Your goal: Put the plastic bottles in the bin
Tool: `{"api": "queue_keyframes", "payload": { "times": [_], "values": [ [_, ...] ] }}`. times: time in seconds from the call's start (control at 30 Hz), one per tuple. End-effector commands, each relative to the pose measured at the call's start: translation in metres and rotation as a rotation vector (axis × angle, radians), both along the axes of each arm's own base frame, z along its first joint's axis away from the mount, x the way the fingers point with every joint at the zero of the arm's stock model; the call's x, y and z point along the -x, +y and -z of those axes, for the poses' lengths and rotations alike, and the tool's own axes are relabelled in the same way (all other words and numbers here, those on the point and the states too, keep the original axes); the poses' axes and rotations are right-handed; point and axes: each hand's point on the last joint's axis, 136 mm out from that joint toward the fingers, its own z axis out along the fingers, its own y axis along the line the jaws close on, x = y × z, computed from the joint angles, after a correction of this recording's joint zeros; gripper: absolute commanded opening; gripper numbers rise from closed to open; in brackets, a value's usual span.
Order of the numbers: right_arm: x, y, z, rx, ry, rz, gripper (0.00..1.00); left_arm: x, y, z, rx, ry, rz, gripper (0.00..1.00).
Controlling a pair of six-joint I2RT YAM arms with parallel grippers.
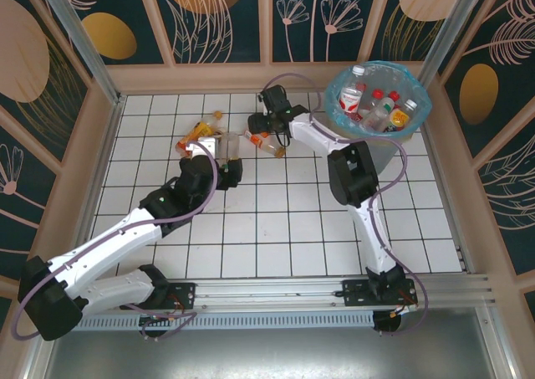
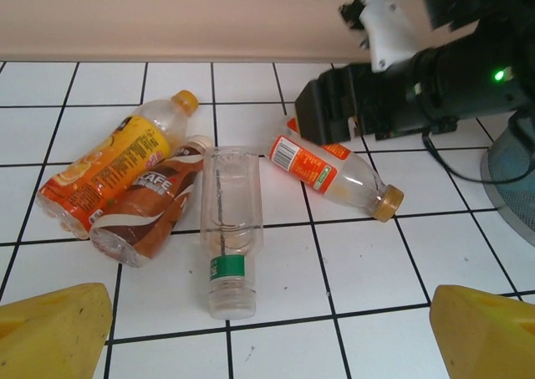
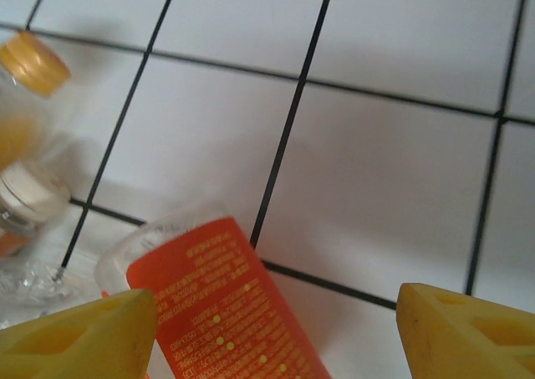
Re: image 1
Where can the orange label plastic bottle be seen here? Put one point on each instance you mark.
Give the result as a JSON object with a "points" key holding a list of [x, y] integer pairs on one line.
{"points": [[267, 142]]}

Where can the orange juice bottle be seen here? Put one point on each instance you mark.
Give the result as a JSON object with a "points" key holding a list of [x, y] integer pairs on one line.
{"points": [[198, 130]]}

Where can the red white label water bottle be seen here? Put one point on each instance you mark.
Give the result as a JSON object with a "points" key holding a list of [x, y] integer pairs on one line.
{"points": [[351, 96]]}

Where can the clear green label bottle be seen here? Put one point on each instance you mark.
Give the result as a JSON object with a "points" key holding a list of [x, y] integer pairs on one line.
{"points": [[378, 115]]}

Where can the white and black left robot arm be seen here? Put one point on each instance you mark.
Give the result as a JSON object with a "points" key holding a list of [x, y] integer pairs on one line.
{"points": [[104, 245]]}

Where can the grey waste bin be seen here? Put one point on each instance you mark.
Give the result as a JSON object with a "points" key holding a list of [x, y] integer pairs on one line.
{"points": [[384, 153]]}

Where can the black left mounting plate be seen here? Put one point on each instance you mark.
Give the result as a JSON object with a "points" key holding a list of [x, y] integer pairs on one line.
{"points": [[186, 289]]}

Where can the black mounting plate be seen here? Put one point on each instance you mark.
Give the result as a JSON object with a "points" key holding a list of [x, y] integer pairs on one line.
{"points": [[353, 293], [186, 289]]}

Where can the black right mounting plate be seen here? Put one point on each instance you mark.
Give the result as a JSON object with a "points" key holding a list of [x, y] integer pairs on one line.
{"points": [[353, 293]]}

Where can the steel sheet panel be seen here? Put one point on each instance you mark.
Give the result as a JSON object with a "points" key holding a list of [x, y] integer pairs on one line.
{"points": [[267, 354]]}

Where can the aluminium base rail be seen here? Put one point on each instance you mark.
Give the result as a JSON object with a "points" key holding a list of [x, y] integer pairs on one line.
{"points": [[267, 289]]}

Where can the aluminium frame post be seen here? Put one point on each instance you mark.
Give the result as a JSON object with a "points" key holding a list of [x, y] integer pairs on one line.
{"points": [[83, 44], [451, 23]]}

